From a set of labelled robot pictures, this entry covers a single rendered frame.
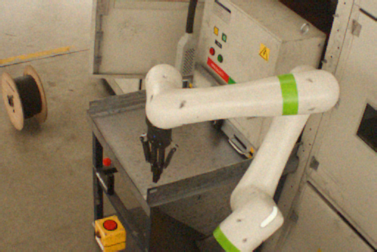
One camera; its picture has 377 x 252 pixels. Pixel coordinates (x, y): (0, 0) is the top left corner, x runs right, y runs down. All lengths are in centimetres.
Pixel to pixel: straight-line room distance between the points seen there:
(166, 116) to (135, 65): 113
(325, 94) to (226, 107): 27
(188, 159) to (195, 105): 69
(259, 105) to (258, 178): 30
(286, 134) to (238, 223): 32
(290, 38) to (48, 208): 175
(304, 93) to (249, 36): 59
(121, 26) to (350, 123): 112
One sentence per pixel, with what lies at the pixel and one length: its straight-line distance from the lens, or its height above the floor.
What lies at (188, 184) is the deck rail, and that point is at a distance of 194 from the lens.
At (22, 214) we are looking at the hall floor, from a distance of 300.
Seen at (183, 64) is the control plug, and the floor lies 107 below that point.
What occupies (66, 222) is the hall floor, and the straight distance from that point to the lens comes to 295.
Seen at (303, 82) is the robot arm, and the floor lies 148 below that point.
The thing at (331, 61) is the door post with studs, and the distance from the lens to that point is 195.
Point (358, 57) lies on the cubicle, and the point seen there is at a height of 142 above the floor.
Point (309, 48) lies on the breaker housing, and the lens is 195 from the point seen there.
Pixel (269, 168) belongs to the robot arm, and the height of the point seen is 115.
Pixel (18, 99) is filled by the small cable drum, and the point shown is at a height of 29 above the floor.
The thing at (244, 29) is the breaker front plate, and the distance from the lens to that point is 200.
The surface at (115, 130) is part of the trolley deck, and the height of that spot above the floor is 85.
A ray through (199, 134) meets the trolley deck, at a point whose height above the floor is 85.
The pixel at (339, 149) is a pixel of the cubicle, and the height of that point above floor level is 105.
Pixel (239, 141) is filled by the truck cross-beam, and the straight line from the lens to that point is 215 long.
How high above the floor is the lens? 219
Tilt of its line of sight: 33 degrees down
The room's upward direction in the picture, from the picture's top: 10 degrees clockwise
